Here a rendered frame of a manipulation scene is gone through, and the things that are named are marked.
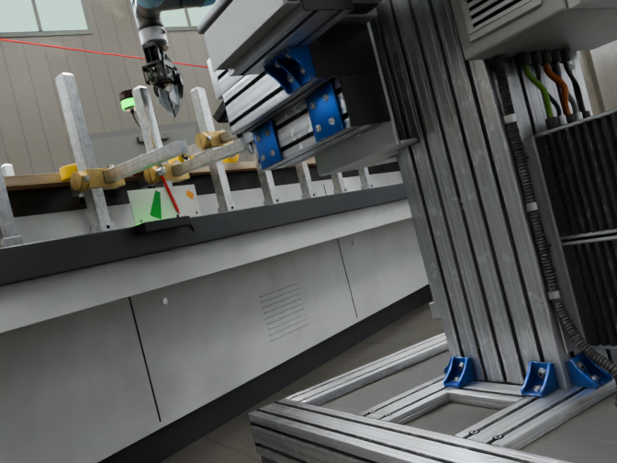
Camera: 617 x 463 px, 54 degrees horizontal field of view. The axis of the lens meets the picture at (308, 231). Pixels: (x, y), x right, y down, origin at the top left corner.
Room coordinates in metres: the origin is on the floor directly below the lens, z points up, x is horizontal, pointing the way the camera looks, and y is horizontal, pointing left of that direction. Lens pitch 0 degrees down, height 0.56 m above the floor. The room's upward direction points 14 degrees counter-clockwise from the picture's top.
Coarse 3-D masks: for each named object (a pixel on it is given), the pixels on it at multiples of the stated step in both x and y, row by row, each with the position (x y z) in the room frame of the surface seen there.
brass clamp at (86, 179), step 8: (96, 168) 1.59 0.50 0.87; (104, 168) 1.61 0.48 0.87; (72, 176) 1.56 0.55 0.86; (80, 176) 1.54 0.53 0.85; (88, 176) 1.56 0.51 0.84; (96, 176) 1.58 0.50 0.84; (72, 184) 1.57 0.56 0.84; (80, 184) 1.55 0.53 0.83; (88, 184) 1.56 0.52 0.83; (96, 184) 1.58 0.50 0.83; (104, 184) 1.60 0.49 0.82; (112, 184) 1.62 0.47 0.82; (120, 184) 1.64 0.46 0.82
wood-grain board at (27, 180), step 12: (204, 168) 2.17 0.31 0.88; (228, 168) 2.28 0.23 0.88; (240, 168) 2.34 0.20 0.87; (252, 168) 2.42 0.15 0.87; (12, 180) 1.57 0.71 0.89; (24, 180) 1.60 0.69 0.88; (36, 180) 1.63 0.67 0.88; (48, 180) 1.66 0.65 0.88; (60, 180) 1.69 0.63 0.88; (132, 180) 1.96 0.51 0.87
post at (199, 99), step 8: (200, 88) 2.00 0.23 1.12; (192, 96) 2.00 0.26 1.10; (200, 96) 1.99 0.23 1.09; (200, 104) 1.99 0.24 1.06; (200, 112) 1.99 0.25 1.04; (208, 112) 2.01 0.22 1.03; (200, 120) 2.00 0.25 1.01; (208, 120) 2.00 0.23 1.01; (200, 128) 2.00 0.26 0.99; (208, 128) 1.99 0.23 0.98; (216, 168) 1.99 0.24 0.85; (224, 168) 2.01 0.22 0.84; (216, 176) 1.99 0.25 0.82; (224, 176) 2.00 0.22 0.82; (216, 184) 2.00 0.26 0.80; (224, 184) 2.00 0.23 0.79; (216, 192) 2.00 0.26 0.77; (224, 192) 1.99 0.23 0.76; (224, 200) 1.99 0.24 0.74
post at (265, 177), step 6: (258, 168) 2.21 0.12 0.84; (258, 174) 2.21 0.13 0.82; (264, 174) 2.20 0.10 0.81; (270, 174) 2.21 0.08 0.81; (264, 180) 2.20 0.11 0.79; (270, 180) 2.21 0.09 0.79; (264, 186) 2.20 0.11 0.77; (270, 186) 2.20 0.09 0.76; (264, 192) 2.21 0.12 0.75; (270, 192) 2.19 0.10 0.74; (264, 198) 2.21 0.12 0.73; (270, 198) 2.20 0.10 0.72
